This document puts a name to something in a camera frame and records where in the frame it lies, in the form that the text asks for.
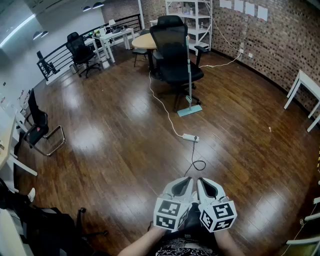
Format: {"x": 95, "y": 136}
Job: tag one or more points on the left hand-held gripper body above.
{"x": 166, "y": 215}

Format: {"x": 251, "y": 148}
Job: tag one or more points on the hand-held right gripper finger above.
{"x": 201, "y": 193}
{"x": 217, "y": 187}

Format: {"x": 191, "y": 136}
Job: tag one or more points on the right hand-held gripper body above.
{"x": 220, "y": 216}

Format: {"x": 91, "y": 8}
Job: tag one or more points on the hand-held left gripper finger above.
{"x": 172, "y": 183}
{"x": 192, "y": 190}

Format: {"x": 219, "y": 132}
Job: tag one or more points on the teal mop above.
{"x": 189, "y": 75}

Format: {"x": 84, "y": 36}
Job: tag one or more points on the person's left forearm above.
{"x": 142, "y": 242}

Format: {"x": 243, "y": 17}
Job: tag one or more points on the person's right forearm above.
{"x": 230, "y": 243}

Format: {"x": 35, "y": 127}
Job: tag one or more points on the person's white shoe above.
{"x": 195, "y": 197}

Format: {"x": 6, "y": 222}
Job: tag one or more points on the person's black trousers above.
{"x": 192, "y": 215}

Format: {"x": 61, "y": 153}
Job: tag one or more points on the person's black printed shirt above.
{"x": 187, "y": 246}

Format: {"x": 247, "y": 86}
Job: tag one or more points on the white power strip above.
{"x": 190, "y": 137}

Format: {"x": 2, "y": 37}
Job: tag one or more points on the white metal rack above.
{"x": 302, "y": 241}

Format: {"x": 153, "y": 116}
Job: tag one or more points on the black wheeled chair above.
{"x": 55, "y": 230}

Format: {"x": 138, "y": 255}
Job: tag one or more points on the black high-back office chair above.
{"x": 175, "y": 65}

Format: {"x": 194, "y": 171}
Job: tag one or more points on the dark side chair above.
{"x": 139, "y": 51}

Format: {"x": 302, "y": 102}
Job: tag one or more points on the round wooden table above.
{"x": 143, "y": 41}

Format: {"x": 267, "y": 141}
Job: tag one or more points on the black cantilever chair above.
{"x": 37, "y": 125}

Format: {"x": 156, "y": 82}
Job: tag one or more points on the small metal trash bin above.
{"x": 72, "y": 68}

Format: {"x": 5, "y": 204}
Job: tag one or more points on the white metal shelf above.
{"x": 197, "y": 31}

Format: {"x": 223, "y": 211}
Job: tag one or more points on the plain white desk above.
{"x": 7, "y": 232}

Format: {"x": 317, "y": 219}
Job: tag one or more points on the black mesh swivel chair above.
{"x": 80, "y": 50}

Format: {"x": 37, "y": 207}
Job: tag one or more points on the white side table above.
{"x": 153, "y": 22}

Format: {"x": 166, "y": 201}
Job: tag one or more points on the row of white containers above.
{"x": 25, "y": 98}

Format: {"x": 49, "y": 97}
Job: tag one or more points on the white desk lamp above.
{"x": 111, "y": 23}

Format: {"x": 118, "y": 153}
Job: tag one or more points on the black metal railing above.
{"x": 53, "y": 58}

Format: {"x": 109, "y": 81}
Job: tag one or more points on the beige desk with white legs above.
{"x": 5, "y": 140}

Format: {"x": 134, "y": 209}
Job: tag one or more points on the pendant lamp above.
{"x": 37, "y": 35}
{"x": 98, "y": 5}
{"x": 44, "y": 33}
{"x": 86, "y": 8}

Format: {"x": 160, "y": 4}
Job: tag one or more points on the ceiling tube light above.
{"x": 17, "y": 31}

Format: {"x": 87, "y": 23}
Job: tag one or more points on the white wall plate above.
{"x": 251, "y": 55}

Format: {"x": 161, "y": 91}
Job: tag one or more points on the white wall socket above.
{"x": 241, "y": 51}

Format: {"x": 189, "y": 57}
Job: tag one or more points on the small white wall paper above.
{"x": 225, "y": 3}

